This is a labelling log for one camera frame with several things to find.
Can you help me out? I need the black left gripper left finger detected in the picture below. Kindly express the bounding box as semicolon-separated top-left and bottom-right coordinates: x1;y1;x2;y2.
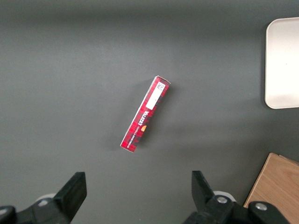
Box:
0;171;88;224

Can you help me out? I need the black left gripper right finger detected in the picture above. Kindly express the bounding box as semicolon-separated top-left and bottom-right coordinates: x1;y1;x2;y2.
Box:
184;170;291;224

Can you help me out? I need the red tartan shortbread box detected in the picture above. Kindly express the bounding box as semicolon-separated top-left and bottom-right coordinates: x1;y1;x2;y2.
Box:
120;75;171;154

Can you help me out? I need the beige rectangular tray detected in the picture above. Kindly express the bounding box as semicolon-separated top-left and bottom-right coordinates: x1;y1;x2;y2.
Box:
264;16;299;110

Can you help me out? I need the wooden two-drawer cabinet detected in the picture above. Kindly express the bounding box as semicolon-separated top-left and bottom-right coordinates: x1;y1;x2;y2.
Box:
243;152;299;224

